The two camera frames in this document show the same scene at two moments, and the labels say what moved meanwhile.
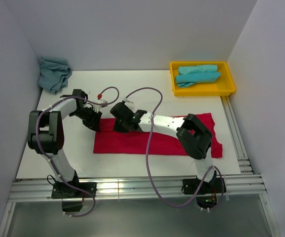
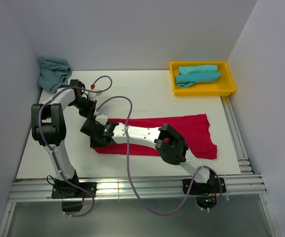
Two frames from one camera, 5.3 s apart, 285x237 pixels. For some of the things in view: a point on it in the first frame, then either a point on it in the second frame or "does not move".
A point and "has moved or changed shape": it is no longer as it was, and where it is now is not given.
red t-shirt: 106,140 has moved or changed shape
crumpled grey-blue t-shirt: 54,73 does not move
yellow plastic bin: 224,85 does not move
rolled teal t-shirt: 197,69 does not move
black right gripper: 117,128 to 94,143
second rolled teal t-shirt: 185,80 does not move
